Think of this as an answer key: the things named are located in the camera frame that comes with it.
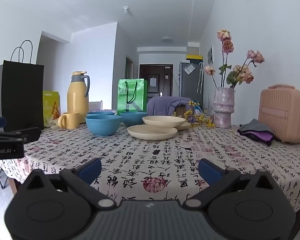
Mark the wooden chair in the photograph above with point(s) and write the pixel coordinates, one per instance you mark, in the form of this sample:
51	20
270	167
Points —
181	110

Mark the yellow snack packet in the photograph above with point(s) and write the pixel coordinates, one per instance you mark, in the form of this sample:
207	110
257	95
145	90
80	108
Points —
51	105

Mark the white ceiling sprinkler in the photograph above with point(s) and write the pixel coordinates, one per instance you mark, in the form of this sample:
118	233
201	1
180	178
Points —
126	9

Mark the pink hard case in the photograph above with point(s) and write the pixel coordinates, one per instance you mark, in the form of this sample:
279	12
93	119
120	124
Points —
282	112

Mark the white box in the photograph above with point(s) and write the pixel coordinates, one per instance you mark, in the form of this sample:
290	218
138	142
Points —
95	106

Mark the grey refrigerator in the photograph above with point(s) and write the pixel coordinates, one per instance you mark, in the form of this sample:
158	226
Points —
187	87

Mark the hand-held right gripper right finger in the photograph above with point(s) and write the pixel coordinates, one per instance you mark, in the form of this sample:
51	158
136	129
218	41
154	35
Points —
207	171

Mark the grey and purple cloth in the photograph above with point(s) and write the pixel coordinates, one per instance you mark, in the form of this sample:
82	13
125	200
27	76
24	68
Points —
257	130

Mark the yellow and black box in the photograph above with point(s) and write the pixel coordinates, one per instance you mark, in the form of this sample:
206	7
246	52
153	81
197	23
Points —
193	58

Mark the white umbrella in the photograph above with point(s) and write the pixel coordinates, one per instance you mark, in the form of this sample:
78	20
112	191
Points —
200	77

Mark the dark brown door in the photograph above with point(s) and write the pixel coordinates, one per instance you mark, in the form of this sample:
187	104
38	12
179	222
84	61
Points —
157	91

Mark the calligraphy printed tablecloth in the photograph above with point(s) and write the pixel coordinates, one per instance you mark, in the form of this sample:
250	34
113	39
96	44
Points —
165	160

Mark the black paper bag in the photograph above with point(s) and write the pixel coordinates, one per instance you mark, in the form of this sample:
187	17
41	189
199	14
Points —
22	92

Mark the yellow thermos jug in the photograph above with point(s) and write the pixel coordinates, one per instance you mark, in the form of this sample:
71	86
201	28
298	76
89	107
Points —
76	97

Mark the yellow mug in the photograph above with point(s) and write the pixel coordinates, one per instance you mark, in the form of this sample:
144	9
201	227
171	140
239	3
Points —
71	120

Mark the green gift bag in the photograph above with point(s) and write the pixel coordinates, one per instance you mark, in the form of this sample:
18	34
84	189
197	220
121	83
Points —
135	92

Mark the yellow flower sprigs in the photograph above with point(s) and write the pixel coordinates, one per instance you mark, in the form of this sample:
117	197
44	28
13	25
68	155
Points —
205	120

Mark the wall picture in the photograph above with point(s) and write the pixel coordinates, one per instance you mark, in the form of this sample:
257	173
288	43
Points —
210	55

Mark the purple jacket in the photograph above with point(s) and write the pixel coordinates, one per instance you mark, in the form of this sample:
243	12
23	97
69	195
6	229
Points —
162	105

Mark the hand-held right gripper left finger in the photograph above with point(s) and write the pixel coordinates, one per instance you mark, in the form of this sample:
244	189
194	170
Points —
91	170

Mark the white paper sheet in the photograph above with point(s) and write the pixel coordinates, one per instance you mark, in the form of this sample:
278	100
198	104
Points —
190	69

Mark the blue bowl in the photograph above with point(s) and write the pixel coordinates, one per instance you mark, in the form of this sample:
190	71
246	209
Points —
103	127
131	120
100	113

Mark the pink ceramic vase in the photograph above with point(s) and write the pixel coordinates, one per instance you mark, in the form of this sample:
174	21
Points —
223	105

